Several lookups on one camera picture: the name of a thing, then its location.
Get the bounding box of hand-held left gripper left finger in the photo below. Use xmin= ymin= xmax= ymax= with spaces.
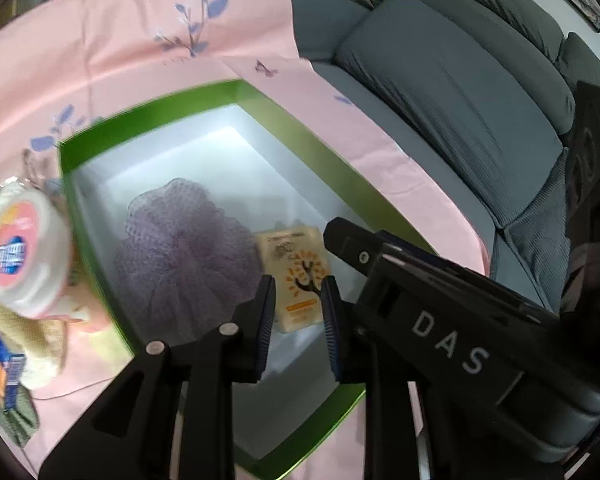
xmin=37 ymin=275 xmax=277 ymax=480

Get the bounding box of round pink-lid wipes tub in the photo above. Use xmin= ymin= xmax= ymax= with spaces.
xmin=0 ymin=182 xmax=73 ymax=318

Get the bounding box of purple mesh bath pouf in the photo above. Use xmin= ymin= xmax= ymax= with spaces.
xmin=114 ymin=177 xmax=263 ymax=321

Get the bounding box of pink floral cloth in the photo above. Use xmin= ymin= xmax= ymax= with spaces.
xmin=0 ymin=0 xmax=491 ymax=480

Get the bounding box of green crumpled cloth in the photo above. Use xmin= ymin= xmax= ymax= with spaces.
xmin=0 ymin=390 xmax=41 ymax=448

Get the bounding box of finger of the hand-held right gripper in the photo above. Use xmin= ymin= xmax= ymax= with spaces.
xmin=324 ymin=217 xmax=382 ymax=275

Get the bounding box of yellow tree-print packet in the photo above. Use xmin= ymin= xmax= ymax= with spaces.
xmin=256 ymin=225 xmax=331 ymax=333

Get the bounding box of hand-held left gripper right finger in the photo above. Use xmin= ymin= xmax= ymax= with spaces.
xmin=321 ymin=276 xmax=566 ymax=480

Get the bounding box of grey sofa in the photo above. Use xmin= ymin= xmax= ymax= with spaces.
xmin=280 ymin=0 xmax=600 ymax=466

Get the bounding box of green cardboard box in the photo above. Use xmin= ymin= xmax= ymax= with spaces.
xmin=59 ymin=79 xmax=438 ymax=480

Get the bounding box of cream knitted cloth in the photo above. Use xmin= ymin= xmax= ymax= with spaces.
xmin=0 ymin=280 xmax=88 ymax=391

